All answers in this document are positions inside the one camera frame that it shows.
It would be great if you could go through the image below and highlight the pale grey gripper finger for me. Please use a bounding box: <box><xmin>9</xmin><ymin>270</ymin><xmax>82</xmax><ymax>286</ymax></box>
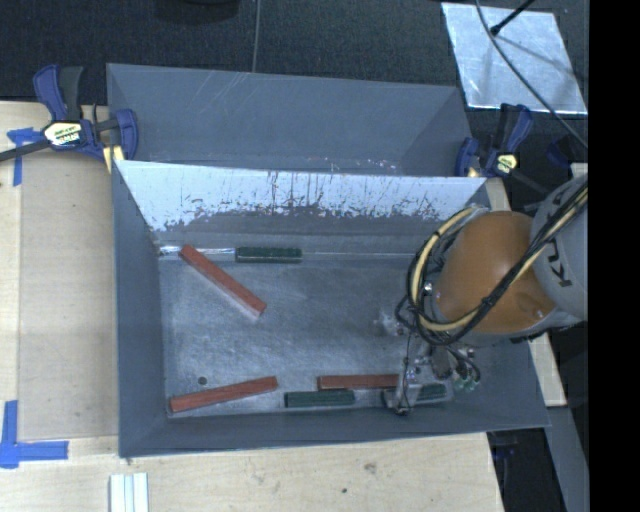
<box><xmin>392</xmin><ymin>370</ymin><xmax>415</xmax><ymax>412</ymax></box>
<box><xmin>405</xmin><ymin>368</ymin><xmax>426</xmax><ymax>405</ymax></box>

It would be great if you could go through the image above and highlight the dark green flat block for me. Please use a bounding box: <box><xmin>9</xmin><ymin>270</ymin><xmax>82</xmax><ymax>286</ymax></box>
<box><xmin>234</xmin><ymin>246</ymin><xmax>304</xmax><ymax>264</ymax></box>
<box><xmin>283</xmin><ymin>389</ymin><xmax>357</xmax><ymax>409</ymax></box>
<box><xmin>381</xmin><ymin>383</ymin><xmax>449</xmax><ymax>407</ymax></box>

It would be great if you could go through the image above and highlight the red-brown flat block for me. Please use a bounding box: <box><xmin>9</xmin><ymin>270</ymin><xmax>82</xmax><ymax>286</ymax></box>
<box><xmin>178</xmin><ymin>243</ymin><xmax>268</xmax><ymax>318</ymax></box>
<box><xmin>316</xmin><ymin>373</ymin><xmax>402</xmax><ymax>392</ymax></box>
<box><xmin>168</xmin><ymin>375</ymin><xmax>280</xmax><ymax>415</ymax></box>

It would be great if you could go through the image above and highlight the grey metal bin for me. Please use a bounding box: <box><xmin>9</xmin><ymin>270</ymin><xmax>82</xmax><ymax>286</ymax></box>
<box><xmin>105</xmin><ymin>63</ymin><xmax>552</xmax><ymax>459</ymax></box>

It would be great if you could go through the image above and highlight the pale wood board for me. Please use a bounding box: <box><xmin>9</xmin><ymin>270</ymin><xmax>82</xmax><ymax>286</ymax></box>
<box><xmin>17</xmin><ymin>148</ymin><xmax>121</xmax><ymax>442</ymax></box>

